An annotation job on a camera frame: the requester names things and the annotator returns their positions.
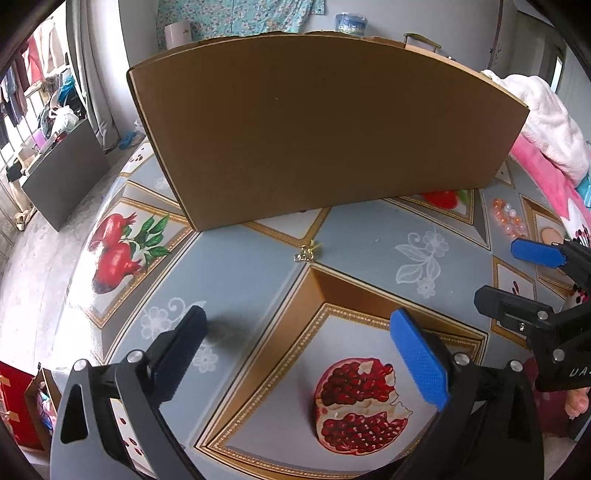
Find hanging clothes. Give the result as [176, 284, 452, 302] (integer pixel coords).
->
[1, 36, 45, 148]

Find blue water jug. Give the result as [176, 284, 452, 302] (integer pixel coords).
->
[335, 12, 368, 37]

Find brown cardboard box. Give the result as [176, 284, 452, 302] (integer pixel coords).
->
[126, 32, 528, 231]

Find red box on floor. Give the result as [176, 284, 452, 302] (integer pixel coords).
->
[0, 362, 43, 451]

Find grey cabinet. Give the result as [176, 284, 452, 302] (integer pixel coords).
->
[22, 120, 110, 231]

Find grey curtain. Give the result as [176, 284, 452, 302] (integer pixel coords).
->
[65, 0, 119, 152]

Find fruit pattern bed sheet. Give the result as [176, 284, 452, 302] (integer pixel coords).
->
[54, 142, 582, 479]

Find pink bead bracelet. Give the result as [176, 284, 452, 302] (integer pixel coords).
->
[491, 197, 529, 241]

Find small cardboard box on floor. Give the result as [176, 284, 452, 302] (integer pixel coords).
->
[24, 365, 61, 454]

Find pink rolled mat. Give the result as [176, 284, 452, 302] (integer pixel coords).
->
[164, 20, 192, 50]

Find pink floral blanket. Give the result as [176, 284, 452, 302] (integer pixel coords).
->
[510, 134, 590, 247]

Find floral cloth on wall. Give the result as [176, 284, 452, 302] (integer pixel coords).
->
[155, 0, 327, 50]

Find white fluffy blanket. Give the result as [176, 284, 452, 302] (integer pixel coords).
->
[482, 70, 590, 187]

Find person right hand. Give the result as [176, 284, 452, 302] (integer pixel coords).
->
[564, 387, 590, 419]

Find wooden chair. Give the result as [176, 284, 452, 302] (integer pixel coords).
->
[404, 32, 442, 53]

